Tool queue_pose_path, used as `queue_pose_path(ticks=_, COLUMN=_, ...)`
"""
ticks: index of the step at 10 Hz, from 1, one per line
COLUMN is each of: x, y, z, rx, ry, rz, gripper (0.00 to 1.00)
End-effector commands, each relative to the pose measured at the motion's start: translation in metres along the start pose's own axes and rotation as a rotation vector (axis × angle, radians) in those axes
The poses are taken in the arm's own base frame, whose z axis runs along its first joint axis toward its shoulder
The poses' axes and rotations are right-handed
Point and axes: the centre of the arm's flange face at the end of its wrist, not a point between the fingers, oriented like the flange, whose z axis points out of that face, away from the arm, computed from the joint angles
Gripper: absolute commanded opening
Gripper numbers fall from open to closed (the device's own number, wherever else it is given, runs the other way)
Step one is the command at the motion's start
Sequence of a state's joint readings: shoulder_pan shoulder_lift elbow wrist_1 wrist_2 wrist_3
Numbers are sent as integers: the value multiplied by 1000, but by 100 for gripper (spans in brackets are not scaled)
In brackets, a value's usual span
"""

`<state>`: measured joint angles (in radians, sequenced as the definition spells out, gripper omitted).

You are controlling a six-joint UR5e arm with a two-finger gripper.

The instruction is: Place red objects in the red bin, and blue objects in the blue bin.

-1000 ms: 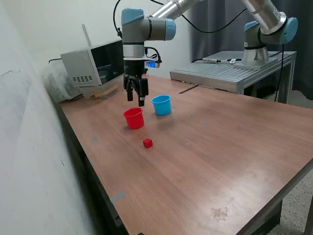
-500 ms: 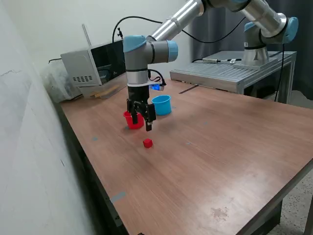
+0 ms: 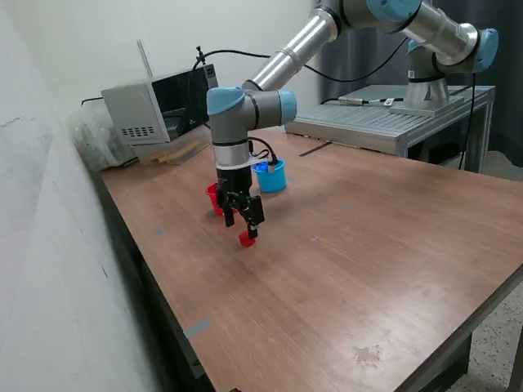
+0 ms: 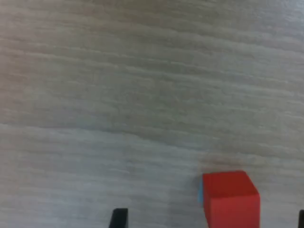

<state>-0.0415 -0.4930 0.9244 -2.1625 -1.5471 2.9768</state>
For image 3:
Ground crumpled clear plastic bag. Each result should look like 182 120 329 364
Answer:
67 101 138 172

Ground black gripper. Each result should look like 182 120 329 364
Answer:
216 164 265 241

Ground robot base cable with connector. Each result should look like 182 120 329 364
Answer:
338 96 405 108

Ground wooden sticks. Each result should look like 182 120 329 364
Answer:
149 140 201 164

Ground thin white rod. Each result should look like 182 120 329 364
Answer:
136 39 154 78

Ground black hanging power cable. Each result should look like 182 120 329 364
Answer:
457 71 475 171

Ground red plastic cup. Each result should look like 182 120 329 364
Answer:
205 182 226 216

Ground thin dark flat strip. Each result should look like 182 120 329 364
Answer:
298 140 332 158

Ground aluminium profile robot stand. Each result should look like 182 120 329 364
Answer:
284 84 497 172

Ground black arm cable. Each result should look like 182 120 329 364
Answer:
187 37 410 123

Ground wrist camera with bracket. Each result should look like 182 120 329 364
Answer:
249 156 286 176

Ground silver microwave oven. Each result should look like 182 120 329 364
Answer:
101 63 217 145

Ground clear plastic box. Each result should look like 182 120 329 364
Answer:
130 124 214 167

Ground blue plastic cup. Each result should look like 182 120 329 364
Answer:
253 158 288 194

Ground aluminium robot mounting plate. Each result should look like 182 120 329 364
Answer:
388 94 466 118

